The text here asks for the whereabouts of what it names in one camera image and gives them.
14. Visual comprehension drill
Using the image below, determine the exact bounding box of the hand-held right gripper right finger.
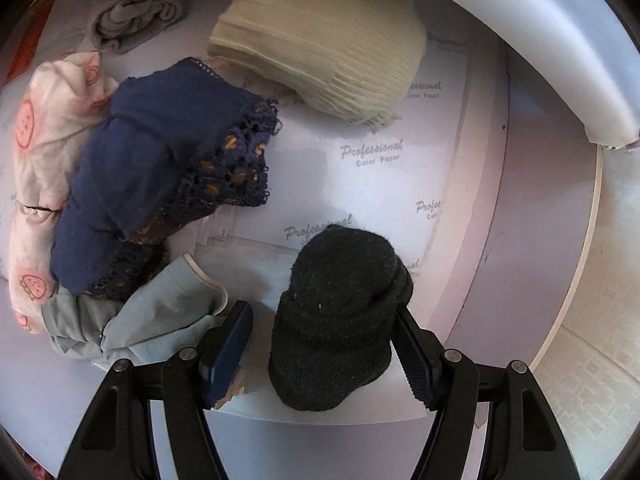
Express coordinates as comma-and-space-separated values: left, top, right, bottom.
392, 305, 583, 480

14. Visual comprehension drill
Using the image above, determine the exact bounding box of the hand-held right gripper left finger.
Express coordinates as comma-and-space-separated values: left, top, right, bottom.
57, 300, 253, 480

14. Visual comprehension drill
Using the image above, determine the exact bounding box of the black knit sock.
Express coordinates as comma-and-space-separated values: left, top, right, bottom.
267, 226, 415, 413

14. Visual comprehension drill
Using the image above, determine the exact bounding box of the light blue-grey cloth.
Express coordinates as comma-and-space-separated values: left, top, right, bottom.
41, 254, 228, 366

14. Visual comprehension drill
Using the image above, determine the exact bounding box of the white wardrobe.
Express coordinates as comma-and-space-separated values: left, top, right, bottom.
0, 25, 606, 480

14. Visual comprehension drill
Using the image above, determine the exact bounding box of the navy lace underwear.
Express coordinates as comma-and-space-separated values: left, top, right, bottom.
50, 57, 281, 301

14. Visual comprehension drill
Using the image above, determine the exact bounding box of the pink strawberry print cloth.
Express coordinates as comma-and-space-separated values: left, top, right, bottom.
7, 52, 121, 333

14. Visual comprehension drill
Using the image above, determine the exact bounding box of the stack of printed paper sheets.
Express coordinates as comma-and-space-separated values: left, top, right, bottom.
0, 0, 473, 411

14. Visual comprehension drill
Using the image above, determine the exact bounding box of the cream knit cloth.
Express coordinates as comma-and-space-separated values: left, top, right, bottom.
207, 0, 428, 127

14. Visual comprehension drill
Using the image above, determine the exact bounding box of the pale grey rolled cloth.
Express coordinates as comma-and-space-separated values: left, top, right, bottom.
89, 0, 181, 53

